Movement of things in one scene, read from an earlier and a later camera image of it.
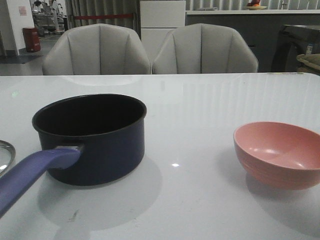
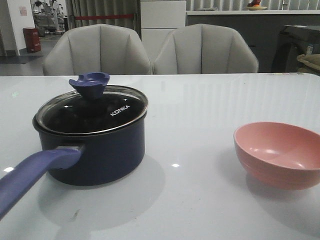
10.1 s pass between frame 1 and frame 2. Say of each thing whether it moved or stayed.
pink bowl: stayed
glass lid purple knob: moved
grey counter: stayed
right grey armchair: stayed
